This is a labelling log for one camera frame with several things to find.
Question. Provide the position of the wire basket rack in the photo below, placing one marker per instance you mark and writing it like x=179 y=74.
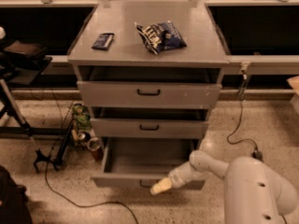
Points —
x=67 y=127

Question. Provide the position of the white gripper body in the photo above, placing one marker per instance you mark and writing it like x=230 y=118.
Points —
x=177 y=176

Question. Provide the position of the green snack bag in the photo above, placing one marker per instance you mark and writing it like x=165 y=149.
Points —
x=81 y=118

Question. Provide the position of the blue chip bag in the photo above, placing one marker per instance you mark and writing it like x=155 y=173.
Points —
x=161 y=36

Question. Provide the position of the metal can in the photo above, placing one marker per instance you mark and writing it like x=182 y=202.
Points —
x=82 y=137

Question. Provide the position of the grey bottom drawer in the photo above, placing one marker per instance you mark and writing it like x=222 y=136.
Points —
x=138 y=163

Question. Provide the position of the grey top drawer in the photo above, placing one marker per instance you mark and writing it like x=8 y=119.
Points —
x=149 y=87

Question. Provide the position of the grey drawer cabinet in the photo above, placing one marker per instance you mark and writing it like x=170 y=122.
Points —
x=204 y=49

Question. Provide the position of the black power adapter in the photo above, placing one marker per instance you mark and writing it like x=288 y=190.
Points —
x=258 y=155

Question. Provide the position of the brown glass bottle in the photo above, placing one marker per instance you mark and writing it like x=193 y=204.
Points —
x=95 y=146

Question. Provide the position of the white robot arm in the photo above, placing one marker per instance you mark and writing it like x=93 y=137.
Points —
x=253 y=192

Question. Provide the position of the grey middle drawer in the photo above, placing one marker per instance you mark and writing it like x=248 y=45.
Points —
x=149 y=122

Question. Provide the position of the black tripod stand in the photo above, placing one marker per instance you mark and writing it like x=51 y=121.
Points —
x=21 y=65

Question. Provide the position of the grey drawer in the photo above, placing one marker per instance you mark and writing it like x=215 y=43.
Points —
x=149 y=122
x=138 y=163
x=149 y=87

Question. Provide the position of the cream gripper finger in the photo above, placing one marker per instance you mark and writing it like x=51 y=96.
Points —
x=161 y=186

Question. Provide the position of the small dark blue packet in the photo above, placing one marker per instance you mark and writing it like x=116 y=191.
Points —
x=103 y=41

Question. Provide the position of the dark object bottom left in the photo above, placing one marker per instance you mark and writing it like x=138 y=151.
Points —
x=13 y=208

